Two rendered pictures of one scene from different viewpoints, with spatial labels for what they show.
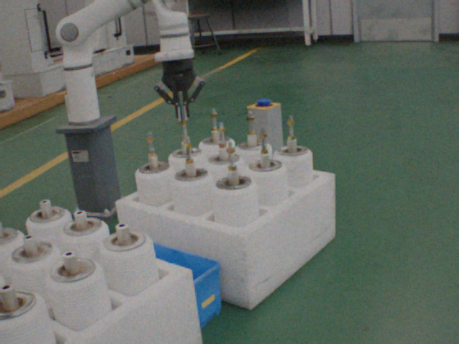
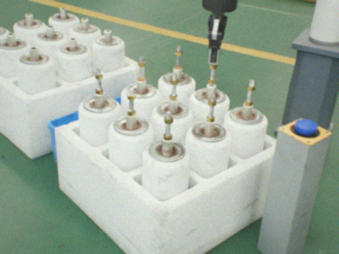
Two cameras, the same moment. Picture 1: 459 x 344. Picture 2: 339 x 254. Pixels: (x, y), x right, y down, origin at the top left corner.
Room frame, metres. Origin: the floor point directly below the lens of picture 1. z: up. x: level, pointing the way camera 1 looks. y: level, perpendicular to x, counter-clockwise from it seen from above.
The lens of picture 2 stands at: (1.34, -0.93, 0.79)
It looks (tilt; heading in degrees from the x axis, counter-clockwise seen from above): 31 degrees down; 99
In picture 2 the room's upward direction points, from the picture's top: 3 degrees clockwise
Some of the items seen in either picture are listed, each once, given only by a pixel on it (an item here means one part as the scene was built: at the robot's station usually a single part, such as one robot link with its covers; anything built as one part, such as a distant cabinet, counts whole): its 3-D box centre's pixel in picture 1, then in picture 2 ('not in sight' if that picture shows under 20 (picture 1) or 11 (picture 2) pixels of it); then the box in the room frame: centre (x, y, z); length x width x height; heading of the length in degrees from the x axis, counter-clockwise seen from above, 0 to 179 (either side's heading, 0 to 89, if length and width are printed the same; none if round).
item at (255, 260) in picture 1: (229, 221); (169, 167); (1.20, 0.02, 0.09); 0.39 x 0.39 x 0.18; 51
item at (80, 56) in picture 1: (74, 43); not in sight; (1.55, 0.44, 0.54); 0.09 x 0.09 x 0.17; 4
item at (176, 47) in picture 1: (174, 45); not in sight; (1.25, 0.11, 0.53); 0.11 x 0.09 x 0.06; 0
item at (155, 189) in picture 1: (159, 203); (175, 109); (1.18, 0.19, 0.16); 0.10 x 0.10 x 0.18
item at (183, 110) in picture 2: (224, 159); (172, 110); (1.20, 0.02, 0.25); 0.08 x 0.08 x 0.01
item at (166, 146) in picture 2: (292, 146); (167, 145); (1.22, -0.15, 0.26); 0.02 x 0.02 x 0.03
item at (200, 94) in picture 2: (187, 153); (210, 96); (1.27, 0.11, 0.25); 0.08 x 0.08 x 0.01
